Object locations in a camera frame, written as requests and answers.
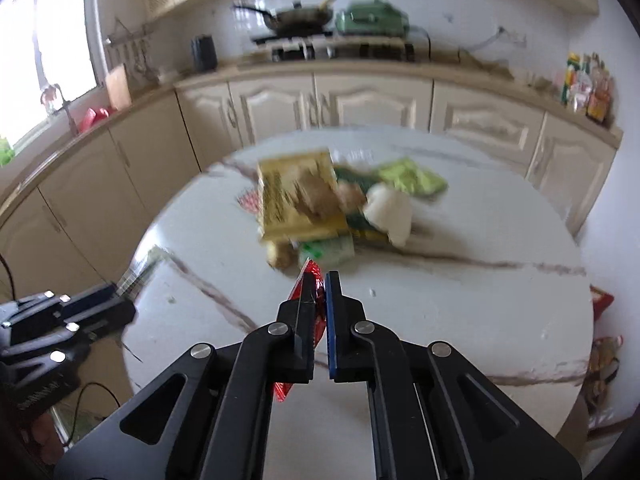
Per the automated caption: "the red checkered packet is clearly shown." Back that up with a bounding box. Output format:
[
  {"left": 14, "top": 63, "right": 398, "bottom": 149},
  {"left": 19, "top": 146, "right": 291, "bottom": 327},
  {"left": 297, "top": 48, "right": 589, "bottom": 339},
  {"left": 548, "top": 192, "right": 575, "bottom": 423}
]
[{"left": 237, "top": 187, "right": 263, "bottom": 213}]

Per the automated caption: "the brown crumpled wrapper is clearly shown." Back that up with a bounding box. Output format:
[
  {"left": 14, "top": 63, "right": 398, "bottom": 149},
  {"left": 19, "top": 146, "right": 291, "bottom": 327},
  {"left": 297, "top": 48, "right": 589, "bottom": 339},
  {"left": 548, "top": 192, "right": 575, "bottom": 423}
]
[{"left": 295, "top": 167, "right": 368, "bottom": 221}]

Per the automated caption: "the window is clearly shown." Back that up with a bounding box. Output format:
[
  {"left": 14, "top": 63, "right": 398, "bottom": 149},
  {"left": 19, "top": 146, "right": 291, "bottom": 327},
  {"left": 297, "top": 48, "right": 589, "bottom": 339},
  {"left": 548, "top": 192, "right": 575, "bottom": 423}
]
[{"left": 0, "top": 0, "right": 101, "bottom": 146}]

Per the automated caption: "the black gas hob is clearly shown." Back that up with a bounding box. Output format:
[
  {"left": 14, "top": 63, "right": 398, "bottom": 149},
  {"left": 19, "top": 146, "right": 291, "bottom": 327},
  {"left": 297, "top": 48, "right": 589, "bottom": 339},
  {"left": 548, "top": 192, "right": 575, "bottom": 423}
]
[{"left": 270, "top": 40, "right": 418, "bottom": 63}]

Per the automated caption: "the black wok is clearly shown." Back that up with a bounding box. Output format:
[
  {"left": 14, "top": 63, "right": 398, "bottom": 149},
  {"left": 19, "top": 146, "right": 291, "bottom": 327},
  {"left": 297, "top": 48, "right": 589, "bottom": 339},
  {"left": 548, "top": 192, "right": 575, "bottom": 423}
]
[{"left": 232, "top": 2, "right": 336, "bottom": 33}]

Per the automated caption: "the brown printed bag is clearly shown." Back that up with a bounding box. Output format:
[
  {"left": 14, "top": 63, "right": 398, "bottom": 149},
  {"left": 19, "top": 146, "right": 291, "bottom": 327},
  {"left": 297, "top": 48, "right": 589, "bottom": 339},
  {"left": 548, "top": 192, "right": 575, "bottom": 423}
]
[{"left": 585, "top": 335, "right": 626, "bottom": 413}]

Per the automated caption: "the gold snack packet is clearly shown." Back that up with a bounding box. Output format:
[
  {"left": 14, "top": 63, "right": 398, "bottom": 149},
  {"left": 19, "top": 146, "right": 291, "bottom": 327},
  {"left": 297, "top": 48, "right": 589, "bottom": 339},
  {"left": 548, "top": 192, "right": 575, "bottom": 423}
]
[{"left": 257, "top": 149, "right": 346, "bottom": 241}]

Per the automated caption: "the red yellow packet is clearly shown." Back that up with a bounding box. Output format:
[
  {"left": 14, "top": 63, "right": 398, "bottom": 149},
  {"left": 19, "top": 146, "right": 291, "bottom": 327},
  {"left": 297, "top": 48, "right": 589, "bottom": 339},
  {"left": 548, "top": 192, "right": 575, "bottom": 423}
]
[{"left": 590, "top": 285, "right": 616, "bottom": 321}]

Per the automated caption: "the green electric cooker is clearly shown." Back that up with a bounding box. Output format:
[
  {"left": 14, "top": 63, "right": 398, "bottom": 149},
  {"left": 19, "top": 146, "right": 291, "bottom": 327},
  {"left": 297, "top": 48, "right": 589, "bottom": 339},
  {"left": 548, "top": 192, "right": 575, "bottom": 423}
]
[{"left": 334, "top": 0, "right": 411, "bottom": 38}]

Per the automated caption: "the yellow-green snack packet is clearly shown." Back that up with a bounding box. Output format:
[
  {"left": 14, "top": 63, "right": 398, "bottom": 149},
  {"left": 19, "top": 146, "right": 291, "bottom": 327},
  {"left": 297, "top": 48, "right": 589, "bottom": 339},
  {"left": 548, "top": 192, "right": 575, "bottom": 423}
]
[{"left": 377, "top": 157, "right": 448, "bottom": 198}]

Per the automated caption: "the white tissue wad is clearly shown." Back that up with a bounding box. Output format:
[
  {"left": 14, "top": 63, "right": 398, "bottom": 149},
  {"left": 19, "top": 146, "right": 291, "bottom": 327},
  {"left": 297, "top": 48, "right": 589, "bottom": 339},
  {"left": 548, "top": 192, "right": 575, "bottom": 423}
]
[{"left": 362, "top": 182, "right": 413, "bottom": 248}]

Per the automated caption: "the clear plastic wrapper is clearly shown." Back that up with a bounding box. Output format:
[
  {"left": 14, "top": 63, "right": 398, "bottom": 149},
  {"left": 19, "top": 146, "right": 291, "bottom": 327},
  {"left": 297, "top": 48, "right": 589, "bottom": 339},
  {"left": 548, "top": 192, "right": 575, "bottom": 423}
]
[{"left": 330, "top": 147, "right": 373, "bottom": 167}]

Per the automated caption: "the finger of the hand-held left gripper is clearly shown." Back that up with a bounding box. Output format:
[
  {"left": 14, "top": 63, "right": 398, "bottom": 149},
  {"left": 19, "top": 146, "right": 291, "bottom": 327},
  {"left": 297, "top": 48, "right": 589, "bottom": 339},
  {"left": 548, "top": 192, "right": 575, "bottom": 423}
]
[
  {"left": 0, "top": 300, "right": 137, "bottom": 368},
  {"left": 0, "top": 283, "right": 119, "bottom": 346}
]

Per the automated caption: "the white plastic packet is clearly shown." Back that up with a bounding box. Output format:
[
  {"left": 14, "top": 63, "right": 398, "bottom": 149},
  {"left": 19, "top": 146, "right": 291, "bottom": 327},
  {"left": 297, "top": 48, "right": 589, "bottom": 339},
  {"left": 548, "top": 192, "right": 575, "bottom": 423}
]
[{"left": 297, "top": 237, "right": 356, "bottom": 266}]

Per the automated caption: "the black electric kettle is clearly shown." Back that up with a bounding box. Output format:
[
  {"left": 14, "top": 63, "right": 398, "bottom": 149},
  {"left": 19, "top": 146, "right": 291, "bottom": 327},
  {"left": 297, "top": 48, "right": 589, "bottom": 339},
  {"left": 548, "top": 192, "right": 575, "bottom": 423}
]
[{"left": 190, "top": 35, "right": 218, "bottom": 73}]

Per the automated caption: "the round marble table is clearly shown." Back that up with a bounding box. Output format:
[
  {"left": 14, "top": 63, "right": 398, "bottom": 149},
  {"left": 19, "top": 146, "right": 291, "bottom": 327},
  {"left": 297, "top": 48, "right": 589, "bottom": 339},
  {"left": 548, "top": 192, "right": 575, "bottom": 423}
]
[{"left": 122, "top": 127, "right": 596, "bottom": 480}]

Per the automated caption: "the metal utensil rack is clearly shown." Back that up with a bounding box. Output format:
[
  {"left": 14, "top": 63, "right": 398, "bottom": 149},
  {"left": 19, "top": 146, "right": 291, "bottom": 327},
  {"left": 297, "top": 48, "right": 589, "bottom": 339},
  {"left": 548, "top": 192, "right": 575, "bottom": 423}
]
[{"left": 105, "top": 17, "right": 153, "bottom": 73}]

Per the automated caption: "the wooden cutting board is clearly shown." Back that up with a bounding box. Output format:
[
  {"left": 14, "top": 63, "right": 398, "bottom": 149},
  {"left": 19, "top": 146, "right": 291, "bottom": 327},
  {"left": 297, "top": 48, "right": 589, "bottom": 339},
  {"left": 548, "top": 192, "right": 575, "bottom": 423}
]
[{"left": 105, "top": 64, "right": 133, "bottom": 111}]

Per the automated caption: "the dark green snack packet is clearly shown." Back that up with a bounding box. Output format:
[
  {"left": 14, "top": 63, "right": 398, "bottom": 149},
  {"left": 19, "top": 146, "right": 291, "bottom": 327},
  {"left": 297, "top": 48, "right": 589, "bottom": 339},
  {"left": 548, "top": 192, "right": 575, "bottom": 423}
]
[{"left": 332, "top": 165, "right": 391, "bottom": 242}]

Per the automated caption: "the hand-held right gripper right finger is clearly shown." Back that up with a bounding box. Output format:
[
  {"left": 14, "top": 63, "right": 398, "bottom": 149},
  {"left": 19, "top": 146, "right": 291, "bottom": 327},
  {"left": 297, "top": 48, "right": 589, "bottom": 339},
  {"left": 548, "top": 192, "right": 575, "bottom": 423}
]
[{"left": 325, "top": 271, "right": 583, "bottom": 480}]

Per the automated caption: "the cluster of condiment bottles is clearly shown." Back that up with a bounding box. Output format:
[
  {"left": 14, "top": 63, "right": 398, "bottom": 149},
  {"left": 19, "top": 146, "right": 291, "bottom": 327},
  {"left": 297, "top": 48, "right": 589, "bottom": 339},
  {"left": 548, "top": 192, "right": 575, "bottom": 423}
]
[{"left": 562, "top": 52, "right": 616, "bottom": 123}]

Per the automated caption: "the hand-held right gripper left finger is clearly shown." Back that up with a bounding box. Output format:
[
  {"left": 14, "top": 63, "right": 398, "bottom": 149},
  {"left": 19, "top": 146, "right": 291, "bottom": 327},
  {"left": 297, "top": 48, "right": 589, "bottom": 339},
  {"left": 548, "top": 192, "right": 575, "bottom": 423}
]
[{"left": 52, "top": 271, "right": 317, "bottom": 480}]

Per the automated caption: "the metal faucet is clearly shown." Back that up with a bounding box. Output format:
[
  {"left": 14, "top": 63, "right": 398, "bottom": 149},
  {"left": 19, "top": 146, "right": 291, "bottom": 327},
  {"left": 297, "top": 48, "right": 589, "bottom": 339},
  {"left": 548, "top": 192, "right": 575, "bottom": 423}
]
[{"left": 60, "top": 100, "right": 81, "bottom": 137}]

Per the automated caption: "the black cable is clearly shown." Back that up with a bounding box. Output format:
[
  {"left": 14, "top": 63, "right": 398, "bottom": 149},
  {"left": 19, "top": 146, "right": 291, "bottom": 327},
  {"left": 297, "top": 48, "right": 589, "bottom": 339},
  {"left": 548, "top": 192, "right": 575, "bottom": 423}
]
[{"left": 0, "top": 252, "right": 126, "bottom": 448}]

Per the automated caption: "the red snack packet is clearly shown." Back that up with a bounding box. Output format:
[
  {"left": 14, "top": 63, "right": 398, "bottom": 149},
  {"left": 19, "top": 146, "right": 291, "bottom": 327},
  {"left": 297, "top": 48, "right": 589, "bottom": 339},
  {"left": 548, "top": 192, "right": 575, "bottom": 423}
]
[{"left": 272, "top": 258, "right": 327, "bottom": 403}]

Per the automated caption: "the black portable burner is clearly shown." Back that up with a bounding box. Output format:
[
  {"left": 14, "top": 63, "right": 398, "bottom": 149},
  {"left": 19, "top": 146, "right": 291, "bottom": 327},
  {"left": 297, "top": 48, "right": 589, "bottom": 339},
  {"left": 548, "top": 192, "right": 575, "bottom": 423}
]
[{"left": 250, "top": 31, "right": 335, "bottom": 46}]

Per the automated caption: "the tan crumpled wrapper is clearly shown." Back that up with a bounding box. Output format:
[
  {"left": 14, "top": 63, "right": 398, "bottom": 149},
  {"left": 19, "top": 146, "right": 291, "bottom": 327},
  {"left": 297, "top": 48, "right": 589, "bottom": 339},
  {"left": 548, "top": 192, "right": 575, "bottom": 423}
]
[{"left": 265, "top": 240, "right": 297, "bottom": 270}]

